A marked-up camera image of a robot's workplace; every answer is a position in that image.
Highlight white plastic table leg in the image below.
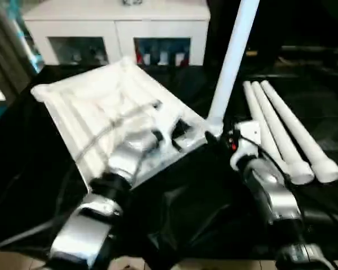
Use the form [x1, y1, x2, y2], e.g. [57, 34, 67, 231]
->
[207, 0, 260, 136]
[252, 80, 315, 186]
[242, 80, 284, 165]
[260, 80, 338, 183]

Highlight white plastic table top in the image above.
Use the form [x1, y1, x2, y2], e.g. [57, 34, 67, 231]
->
[30, 55, 224, 190]

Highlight black table mat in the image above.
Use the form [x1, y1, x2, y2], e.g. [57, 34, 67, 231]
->
[0, 63, 338, 259]

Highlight white glass-door cabinet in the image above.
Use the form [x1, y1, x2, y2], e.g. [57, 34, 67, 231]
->
[22, 0, 211, 67]

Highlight teal white plastic package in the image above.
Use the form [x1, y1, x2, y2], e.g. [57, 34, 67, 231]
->
[16, 19, 46, 74]

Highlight grey curtain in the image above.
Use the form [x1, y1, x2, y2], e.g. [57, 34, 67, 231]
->
[0, 0, 43, 99]

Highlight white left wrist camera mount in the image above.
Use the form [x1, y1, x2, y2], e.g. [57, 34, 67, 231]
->
[150, 111, 184, 149]

